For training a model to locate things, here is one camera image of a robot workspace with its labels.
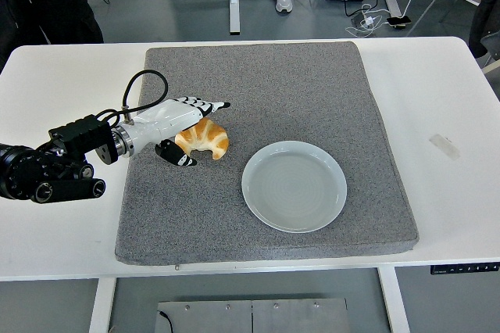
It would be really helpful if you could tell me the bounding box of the black smartphone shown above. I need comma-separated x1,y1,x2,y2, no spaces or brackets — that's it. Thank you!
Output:
386,15,413,30

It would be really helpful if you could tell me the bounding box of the thin black cable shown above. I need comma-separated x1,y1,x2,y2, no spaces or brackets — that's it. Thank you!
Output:
157,310,174,333

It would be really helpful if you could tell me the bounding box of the pale grey round plate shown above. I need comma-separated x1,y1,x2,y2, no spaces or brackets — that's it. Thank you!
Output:
241,140,348,235

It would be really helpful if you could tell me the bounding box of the golden croissant bread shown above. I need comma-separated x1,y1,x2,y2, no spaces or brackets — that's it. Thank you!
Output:
174,116,230,161

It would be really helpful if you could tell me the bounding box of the clear tape strip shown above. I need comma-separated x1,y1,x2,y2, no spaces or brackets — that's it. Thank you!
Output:
428,133,461,161

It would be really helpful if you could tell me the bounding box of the grey metal plate with screws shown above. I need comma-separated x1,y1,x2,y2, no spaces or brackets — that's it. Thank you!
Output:
155,298,348,333

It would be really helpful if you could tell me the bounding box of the grey fabric mat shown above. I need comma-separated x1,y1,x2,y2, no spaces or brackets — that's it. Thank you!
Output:
113,40,420,267

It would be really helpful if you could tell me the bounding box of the white charger with cable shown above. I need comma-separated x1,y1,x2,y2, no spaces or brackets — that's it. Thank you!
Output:
345,3,388,38

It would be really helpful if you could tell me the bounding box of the black jacket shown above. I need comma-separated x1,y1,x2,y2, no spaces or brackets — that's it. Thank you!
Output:
467,0,500,60

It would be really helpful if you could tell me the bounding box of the white table leg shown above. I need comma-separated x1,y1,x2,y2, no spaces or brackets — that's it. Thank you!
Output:
377,268,411,333
88,278,117,333

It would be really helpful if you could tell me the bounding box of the black table control panel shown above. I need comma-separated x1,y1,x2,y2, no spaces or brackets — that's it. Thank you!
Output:
430,262,500,275

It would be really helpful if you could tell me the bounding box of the grey chair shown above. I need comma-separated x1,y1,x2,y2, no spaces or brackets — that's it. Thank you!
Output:
480,31,500,74

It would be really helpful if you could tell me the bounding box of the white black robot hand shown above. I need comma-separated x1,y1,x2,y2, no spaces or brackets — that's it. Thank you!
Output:
127,97,231,169

